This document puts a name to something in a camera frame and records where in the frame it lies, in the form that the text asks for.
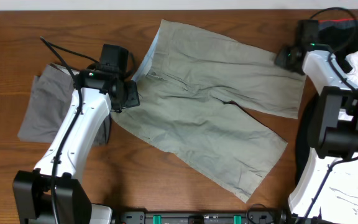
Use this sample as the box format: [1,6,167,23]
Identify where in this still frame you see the khaki beige shorts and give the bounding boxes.
[112,20,305,201]

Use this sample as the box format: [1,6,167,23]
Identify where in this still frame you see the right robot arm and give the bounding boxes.
[275,19,358,223]

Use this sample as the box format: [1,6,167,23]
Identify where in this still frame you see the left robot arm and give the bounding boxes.
[12,70,140,223]

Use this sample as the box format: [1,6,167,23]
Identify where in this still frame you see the black garment with red trim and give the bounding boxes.
[295,20,358,183]

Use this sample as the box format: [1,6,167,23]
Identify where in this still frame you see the folded grey shorts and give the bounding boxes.
[17,63,111,146]

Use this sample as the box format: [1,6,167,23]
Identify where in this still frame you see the white printed t-shirt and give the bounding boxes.
[318,52,358,224]

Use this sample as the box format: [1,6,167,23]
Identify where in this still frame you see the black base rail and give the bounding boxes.
[111,204,291,224]

